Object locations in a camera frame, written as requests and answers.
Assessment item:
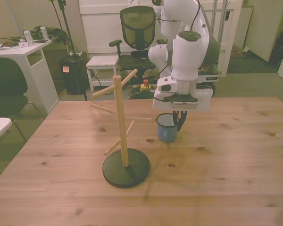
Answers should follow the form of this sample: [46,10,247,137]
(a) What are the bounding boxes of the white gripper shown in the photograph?
[152,88,213,132]

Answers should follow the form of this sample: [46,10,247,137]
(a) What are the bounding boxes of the blue enamel mug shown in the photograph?
[155,113,180,144]

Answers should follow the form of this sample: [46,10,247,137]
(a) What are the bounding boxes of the wooden mug tree black base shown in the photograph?
[91,69,155,189]

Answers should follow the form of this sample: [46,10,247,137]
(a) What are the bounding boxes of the yellow emergency stop button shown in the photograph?
[140,79,155,93]

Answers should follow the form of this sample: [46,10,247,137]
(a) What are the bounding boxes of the cardboard box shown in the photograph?
[230,44,251,57]

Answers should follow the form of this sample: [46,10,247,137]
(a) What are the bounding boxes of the small white side table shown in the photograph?
[85,55,120,92]

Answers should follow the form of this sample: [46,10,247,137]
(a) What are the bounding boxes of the black mesh office chair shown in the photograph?
[108,6,171,79]

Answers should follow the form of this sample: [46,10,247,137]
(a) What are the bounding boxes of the black tripod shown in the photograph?
[48,0,88,101]

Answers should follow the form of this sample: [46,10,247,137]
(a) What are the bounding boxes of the white desk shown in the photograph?
[0,39,60,115]

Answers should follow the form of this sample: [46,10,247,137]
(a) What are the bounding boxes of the camouflage cloth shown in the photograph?
[0,25,68,46]

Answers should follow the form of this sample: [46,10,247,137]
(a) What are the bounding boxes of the clear plastic bottle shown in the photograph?
[39,25,49,41]
[23,26,35,47]

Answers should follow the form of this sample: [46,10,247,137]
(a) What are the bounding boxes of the black padded chair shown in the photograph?
[0,52,36,142]

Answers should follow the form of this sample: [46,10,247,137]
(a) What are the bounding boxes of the aluminium frame post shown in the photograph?
[212,0,230,76]

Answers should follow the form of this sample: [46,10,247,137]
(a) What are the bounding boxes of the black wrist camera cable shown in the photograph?
[189,0,202,32]

